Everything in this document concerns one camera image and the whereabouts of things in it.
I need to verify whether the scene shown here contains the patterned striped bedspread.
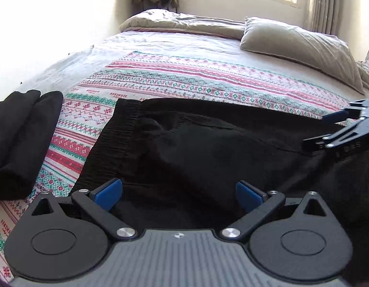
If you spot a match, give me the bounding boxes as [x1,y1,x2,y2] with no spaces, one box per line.
[0,51,348,282]

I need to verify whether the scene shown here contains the beige pillow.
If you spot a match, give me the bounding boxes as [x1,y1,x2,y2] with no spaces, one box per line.
[240,17,365,95]

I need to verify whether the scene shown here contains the beige curtain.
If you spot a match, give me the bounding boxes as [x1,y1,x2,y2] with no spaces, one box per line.
[304,0,341,35]

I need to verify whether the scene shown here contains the folded black garment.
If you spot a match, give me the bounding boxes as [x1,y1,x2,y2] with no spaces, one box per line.
[0,90,63,201]

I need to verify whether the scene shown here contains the black pants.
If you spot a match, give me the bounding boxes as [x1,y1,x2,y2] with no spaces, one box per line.
[74,99,369,285]

